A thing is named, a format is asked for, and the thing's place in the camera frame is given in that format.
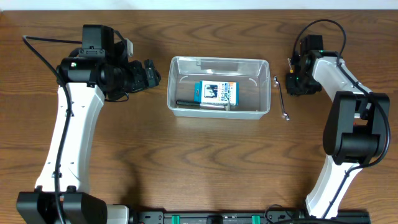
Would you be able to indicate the clear plastic container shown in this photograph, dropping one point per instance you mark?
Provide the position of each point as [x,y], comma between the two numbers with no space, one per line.
[253,76]

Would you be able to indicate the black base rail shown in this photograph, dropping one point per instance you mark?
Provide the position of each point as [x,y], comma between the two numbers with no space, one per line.
[270,216]

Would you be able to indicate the small black-handled hammer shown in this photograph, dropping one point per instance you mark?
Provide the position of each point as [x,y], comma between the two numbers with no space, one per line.
[226,107]

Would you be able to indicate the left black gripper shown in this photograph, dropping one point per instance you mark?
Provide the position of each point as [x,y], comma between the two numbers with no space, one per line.
[137,83]

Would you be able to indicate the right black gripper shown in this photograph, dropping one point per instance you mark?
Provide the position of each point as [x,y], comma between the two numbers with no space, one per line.
[293,90]

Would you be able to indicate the white blue cardboard box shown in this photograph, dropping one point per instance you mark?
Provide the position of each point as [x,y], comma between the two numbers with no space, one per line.
[215,92]

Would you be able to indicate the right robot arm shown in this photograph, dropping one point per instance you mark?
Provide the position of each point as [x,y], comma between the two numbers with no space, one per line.
[357,132]

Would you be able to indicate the black yellow screwdriver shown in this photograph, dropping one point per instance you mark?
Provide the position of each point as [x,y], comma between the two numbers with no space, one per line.
[290,65]

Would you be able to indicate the small silver wrench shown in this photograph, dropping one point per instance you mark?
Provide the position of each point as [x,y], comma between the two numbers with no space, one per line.
[284,113]

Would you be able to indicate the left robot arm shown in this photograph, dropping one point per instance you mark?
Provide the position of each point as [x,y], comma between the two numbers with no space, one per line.
[99,70]

